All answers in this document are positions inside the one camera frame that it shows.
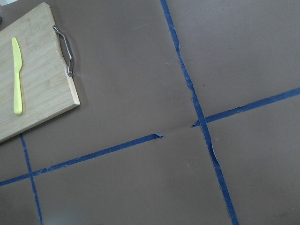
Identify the wooden cutting board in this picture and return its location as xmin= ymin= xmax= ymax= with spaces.
xmin=0 ymin=2 xmax=80 ymax=141

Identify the yellow plastic knife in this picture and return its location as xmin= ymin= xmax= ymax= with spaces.
xmin=11 ymin=37 xmax=23 ymax=115

